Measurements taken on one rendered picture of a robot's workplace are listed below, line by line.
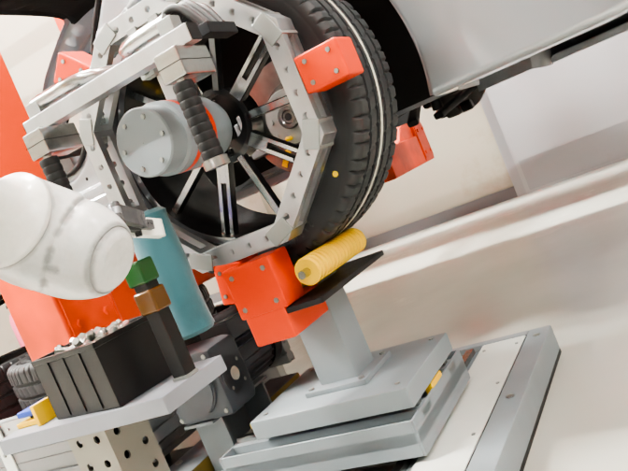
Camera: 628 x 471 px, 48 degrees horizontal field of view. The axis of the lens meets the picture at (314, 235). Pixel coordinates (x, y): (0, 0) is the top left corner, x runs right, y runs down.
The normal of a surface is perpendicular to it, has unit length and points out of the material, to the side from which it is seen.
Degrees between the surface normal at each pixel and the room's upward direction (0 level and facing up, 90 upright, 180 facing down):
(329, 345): 90
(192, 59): 90
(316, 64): 90
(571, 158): 90
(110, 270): 124
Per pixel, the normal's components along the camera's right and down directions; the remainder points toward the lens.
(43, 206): 0.31, -0.37
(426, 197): -0.40, 0.24
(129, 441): 0.82, -0.30
